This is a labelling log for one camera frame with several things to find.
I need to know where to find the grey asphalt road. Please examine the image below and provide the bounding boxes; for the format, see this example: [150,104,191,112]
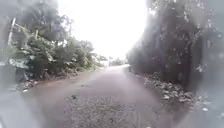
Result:
[0,64,188,128]

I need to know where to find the wood of trees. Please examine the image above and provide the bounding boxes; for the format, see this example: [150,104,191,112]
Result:
[125,0,224,91]
[0,0,109,83]

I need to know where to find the leaf litter verge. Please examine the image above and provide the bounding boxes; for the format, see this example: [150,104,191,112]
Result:
[131,71,209,113]

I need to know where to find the pale pole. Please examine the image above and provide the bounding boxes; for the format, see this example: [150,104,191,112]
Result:
[7,17,18,48]

